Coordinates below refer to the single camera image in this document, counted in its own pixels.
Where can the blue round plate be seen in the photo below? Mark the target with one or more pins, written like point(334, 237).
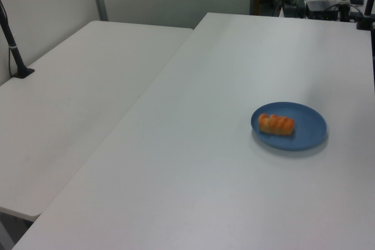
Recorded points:
point(307, 127)

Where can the black camera pole with base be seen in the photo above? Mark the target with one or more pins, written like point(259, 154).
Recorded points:
point(11, 45)

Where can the white side table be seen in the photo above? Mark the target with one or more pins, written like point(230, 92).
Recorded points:
point(73, 92)

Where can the black stop button device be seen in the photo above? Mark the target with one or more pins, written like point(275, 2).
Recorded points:
point(344, 5)

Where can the black clamp stand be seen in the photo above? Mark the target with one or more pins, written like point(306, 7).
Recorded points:
point(366, 15)

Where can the black electronics box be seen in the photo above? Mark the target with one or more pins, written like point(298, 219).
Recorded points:
point(320, 8)

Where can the orange bread roll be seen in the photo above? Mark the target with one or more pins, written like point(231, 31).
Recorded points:
point(275, 124)

